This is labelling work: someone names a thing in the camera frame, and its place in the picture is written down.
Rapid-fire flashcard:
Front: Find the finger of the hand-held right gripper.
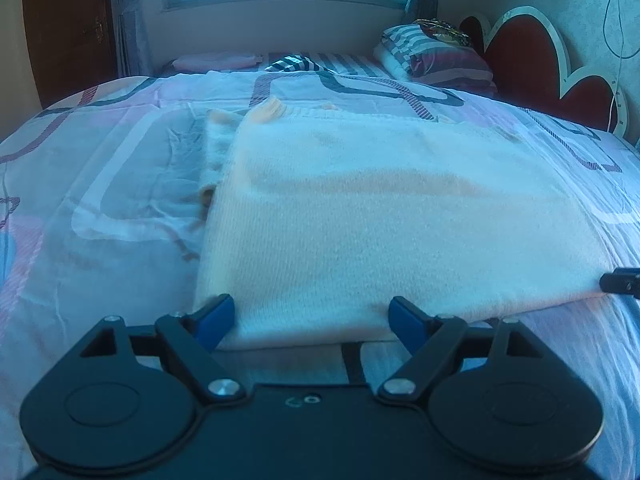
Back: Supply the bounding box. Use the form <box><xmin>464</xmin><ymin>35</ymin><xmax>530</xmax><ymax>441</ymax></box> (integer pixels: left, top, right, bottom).
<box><xmin>600</xmin><ymin>268</ymin><xmax>640</xmax><ymax>299</ymax></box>

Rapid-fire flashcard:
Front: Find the hanging wall cable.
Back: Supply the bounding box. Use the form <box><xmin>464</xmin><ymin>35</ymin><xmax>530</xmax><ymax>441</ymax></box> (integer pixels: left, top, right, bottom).
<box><xmin>602</xmin><ymin>0</ymin><xmax>628</xmax><ymax>132</ymax></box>

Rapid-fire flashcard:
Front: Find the gold patterned cloth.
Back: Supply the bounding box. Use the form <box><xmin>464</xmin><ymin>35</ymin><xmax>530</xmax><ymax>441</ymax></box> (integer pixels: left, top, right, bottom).
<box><xmin>412</xmin><ymin>18</ymin><xmax>472</xmax><ymax>47</ymax></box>

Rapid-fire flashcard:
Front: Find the pink pillow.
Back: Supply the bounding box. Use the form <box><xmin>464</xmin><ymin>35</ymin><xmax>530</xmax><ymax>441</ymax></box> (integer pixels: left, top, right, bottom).
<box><xmin>172</xmin><ymin>52</ymin><xmax>265</xmax><ymax>72</ymax></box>

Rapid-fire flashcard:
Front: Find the cream knit sweater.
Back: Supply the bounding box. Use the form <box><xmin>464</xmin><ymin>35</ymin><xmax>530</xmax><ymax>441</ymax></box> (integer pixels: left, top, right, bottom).
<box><xmin>192</xmin><ymin>97</ymin><xmax>621</xmax><ymax>352</ymax></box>

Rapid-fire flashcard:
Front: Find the red white scalloped headboard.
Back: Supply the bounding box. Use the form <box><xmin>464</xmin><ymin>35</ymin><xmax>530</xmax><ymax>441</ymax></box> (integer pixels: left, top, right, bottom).
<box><xmin>459</xmin><ymin>6</ymin><xmax>629</xmax><ymax>139</ymax></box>

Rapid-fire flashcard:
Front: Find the brown wooden door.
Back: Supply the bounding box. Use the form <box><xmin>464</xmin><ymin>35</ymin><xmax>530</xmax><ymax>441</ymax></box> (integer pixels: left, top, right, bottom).
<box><xmin>22</xmin><ymin>0</ymin><xmax>118</xmax><ymax>109</ymax></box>

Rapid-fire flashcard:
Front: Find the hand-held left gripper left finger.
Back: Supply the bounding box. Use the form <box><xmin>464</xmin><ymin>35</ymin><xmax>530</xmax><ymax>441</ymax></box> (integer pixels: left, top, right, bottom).
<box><xmin>77</xmin><ymin>294</ymin><xmax>247</xmax><ymax>406</ymax></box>

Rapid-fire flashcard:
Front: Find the black white striped cloth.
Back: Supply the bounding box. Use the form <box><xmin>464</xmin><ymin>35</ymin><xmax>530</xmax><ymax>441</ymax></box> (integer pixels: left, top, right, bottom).
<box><xmin>265</xmin><ymin>55</ymin><xmax>326</xmax><ymax>74</ymax></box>

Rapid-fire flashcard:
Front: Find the striped mattress sheet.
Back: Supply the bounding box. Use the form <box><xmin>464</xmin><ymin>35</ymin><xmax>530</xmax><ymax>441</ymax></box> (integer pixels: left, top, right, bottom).
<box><xmin>260</xmin><ymin>51</ymin><xmax>397</xmax><ymax>79</ymax></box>

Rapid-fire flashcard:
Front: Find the striped pillow stack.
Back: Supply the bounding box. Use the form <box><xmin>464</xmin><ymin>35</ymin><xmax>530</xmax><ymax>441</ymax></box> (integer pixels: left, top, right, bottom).
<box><xmin>374</xmin><ymin>24</ymin><xmax>499</xmax><ymax>97</ymax></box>

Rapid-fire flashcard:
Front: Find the pink blue patterned bed sheet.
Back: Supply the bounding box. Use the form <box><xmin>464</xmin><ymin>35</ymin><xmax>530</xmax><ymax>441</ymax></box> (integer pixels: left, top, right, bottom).
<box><xmin>0</xmin><ymin>71</ymin><xmax>640</xmax><ymax>480</ymax></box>

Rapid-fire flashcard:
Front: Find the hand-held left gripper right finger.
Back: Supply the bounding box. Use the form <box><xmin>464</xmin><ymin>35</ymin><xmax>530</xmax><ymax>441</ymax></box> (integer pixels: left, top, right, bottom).
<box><xmin>376</xmin><ymin>296</ymin><xmax>549</xmax><ymax>405</ymax></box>

